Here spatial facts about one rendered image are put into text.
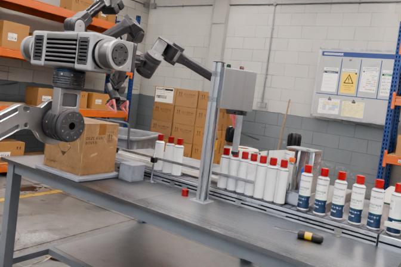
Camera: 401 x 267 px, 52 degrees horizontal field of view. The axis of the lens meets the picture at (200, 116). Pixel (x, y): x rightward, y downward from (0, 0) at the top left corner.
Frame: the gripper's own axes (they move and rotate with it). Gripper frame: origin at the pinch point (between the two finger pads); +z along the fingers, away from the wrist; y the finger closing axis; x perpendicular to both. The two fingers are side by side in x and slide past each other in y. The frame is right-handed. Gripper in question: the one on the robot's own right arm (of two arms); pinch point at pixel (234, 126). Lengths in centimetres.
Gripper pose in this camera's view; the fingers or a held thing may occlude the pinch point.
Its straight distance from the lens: 226.1
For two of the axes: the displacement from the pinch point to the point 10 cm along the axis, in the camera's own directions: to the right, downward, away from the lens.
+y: -8.2, -1.3, 5.6
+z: -1.2, 9.9, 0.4
